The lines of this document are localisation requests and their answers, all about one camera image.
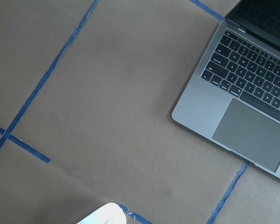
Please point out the grey laptop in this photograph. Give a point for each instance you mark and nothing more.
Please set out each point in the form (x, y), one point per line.
(233, 96)

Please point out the white computer mouse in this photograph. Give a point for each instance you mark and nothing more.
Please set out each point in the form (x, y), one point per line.
(110, 213)

